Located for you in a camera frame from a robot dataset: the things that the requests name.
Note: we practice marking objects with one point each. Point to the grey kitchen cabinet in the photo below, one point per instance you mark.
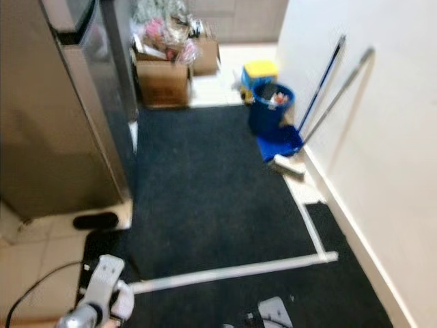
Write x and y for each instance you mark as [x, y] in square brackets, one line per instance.
[246, 17]

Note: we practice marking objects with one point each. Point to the round blue waste bin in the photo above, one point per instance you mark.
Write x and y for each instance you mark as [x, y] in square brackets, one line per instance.
[263, 113]

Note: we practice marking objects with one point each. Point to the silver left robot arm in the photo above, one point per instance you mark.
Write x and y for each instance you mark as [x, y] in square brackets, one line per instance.
[82, 320]

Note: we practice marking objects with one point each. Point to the yellow blue plastic container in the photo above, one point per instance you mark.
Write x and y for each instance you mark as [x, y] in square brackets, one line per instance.
[259, 68]

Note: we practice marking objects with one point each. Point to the small brown cardboard box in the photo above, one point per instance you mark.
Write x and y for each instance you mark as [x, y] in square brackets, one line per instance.
[206, 58]

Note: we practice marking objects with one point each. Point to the white floor strip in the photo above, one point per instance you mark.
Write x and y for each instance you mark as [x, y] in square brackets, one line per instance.
[312, 229]
[232, 272]

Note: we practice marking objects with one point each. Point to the black slipper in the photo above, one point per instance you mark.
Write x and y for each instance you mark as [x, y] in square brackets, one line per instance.
[95, 221]

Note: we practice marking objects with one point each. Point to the large brown cardboard box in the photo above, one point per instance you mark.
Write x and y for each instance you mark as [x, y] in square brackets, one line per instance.
[162, 85]

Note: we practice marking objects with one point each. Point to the dark grey counter unit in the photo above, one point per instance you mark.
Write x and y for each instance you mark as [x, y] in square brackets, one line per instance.
[119, 61]

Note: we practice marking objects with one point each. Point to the dark carpet mat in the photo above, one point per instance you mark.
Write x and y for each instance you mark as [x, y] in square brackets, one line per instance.
[218, 307]
[218, 191]

